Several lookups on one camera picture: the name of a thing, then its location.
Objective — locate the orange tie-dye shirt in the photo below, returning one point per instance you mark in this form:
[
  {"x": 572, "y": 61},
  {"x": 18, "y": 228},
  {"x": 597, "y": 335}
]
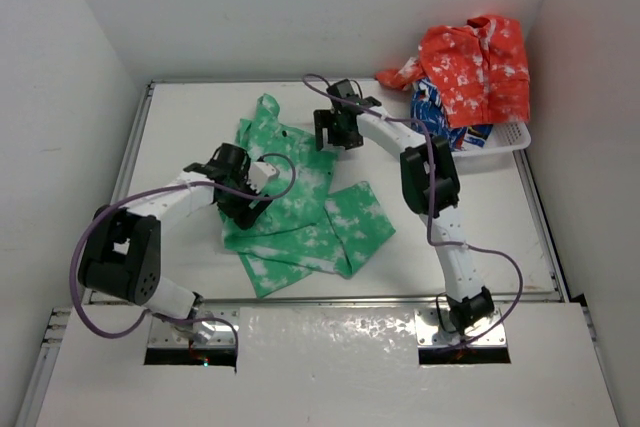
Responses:
[{"x": 480, "y": 70}]

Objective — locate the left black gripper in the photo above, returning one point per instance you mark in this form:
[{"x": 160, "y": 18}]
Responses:
[{"x": 242, "y": 215}]

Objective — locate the white plastic basket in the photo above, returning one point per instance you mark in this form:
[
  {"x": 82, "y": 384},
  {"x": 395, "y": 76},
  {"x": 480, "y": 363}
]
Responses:
[{"x": 499, "y": 148}]

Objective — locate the blue patterned garment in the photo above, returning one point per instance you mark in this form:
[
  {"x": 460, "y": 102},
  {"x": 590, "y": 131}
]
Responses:
[{"x": 426, "y": 106}]

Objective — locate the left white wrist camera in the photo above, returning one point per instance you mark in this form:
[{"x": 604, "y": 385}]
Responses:
[{"x": 260, "y": 174}]

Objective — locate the green tie-dye trousers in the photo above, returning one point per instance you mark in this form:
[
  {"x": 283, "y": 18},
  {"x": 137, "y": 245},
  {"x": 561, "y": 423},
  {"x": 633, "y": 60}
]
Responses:
[{"x": 307, "y": 228}]

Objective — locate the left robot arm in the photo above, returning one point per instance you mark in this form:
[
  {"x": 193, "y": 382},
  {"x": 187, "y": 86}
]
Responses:
[{"x": 120, "y": 255}]

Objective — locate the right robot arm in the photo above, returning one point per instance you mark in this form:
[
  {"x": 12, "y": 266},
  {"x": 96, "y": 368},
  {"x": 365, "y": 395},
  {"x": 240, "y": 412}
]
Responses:
[{"x": 430, "y": 188}]

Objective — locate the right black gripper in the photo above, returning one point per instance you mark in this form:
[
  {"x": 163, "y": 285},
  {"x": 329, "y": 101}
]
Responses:
[{"x": 324, "y": 119}]

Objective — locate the white front cover panel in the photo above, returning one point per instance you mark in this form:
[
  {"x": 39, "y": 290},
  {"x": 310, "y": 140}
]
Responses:
[{"x": 312, "y": 366}]

